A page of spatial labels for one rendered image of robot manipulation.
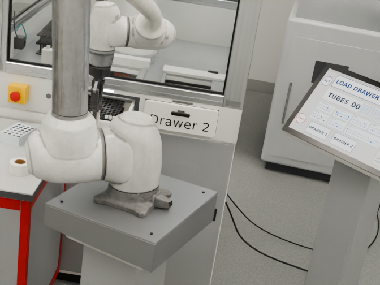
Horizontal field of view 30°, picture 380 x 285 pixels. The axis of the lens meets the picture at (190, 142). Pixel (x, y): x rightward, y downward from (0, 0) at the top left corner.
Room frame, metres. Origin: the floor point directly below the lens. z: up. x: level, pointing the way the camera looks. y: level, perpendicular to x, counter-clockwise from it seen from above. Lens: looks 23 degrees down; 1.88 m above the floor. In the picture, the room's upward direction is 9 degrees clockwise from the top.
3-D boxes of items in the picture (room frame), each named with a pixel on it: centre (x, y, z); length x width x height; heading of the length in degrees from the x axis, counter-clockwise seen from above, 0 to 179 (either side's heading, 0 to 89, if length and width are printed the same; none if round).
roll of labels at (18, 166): (2.16, 0.56, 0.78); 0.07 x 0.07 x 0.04
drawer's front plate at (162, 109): (2.60, 0.05, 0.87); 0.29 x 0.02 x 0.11; 89
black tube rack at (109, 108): (2.53, 0.37, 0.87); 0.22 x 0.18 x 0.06; 179
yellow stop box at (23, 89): (2.60, 0.70, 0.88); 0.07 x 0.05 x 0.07; 89
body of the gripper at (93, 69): (2.30, 0.34, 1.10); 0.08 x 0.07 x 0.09; 179
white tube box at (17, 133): (2.43, 0.64, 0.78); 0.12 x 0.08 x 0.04; 163
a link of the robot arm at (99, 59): (2.30, 0.34, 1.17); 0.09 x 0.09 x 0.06
